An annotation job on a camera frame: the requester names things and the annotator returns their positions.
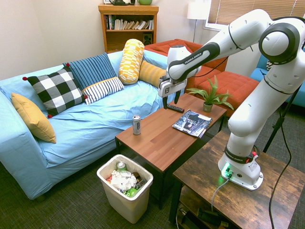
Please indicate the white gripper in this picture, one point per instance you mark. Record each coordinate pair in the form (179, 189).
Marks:
(172, 88)

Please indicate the silver drink can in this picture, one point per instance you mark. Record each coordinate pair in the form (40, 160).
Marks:
(136, 125)

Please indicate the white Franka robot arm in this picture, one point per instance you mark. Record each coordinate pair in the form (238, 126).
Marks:
(250, 119)

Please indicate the green can in trash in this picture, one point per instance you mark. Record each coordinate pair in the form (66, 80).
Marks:
(121, 166)

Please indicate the white plastic trash bin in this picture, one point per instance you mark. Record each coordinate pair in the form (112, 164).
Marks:
(126, 207)

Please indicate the black remote control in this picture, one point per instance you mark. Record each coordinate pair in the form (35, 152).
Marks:
(175, 108)

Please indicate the business magazine with dark cover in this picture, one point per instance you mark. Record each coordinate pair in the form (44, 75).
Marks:
(193, 121)

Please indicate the yellow striped pillow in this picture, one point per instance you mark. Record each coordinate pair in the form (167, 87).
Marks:
(151, 72)

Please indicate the grey plant pot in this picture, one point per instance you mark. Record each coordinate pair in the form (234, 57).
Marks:
(207, 107)

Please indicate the green fern plant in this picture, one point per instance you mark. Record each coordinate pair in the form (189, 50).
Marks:
(213, 94)

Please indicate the reddish wooden coffee table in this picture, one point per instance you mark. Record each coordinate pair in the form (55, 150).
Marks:
(162, 143)

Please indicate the magazine beneath cover magazine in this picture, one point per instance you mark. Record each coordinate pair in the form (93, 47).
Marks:
(202, 135)

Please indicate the orange armchair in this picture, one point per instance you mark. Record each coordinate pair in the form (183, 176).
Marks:
(162, 47)

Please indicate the yellow white patterned bolster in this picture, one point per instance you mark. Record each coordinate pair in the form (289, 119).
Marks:
(131, 62)

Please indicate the orange ottoman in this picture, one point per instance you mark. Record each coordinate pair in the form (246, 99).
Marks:
(231, 83)

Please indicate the small black speaker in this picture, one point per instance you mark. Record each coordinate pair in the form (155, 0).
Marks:
(147, 38)

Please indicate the wooden bookshelf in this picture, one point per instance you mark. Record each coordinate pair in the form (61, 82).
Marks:
(128, 40)

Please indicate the light blue sofa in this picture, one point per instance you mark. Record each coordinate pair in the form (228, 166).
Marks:
(95, 124)

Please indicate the blue striped pillow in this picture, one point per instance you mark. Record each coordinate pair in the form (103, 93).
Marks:
(95, 71)

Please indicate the row of paperback books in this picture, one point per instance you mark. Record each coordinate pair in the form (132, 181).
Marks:
(128, 24)

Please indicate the white floor lamp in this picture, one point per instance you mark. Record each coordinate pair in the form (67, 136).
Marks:
(197, 10)

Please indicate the crumpled white paper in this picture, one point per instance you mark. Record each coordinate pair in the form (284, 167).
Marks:
(122, 180)

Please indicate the red wrapper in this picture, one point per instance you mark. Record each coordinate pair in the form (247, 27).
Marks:
(108, 178)

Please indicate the crumpled green wrapper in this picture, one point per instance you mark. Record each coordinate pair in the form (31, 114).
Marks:
(131, 192)

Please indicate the green bowl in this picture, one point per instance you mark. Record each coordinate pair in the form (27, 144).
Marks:
(144, 2)

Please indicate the black object on bookshelf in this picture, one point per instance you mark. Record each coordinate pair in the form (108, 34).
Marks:
(122, 2)

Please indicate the wooden window blinds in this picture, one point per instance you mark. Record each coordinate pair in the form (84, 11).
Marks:
(238, 12)

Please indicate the black white checkered pillow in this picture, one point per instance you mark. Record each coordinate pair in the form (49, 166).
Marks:
(57, 90)

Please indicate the black power strip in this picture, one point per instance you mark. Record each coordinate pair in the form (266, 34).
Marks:
(212, 215)

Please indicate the dark rustic wooden table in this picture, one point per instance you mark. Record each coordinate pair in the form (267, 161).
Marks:
(238, 205)

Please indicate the blue chair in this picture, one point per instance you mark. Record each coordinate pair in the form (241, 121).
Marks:
(297, 95)

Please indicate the mustard yellow pillow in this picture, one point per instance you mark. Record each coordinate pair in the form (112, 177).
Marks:
(33, 117)

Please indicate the black camera tripod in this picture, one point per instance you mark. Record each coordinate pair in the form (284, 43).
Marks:
(281, 119)

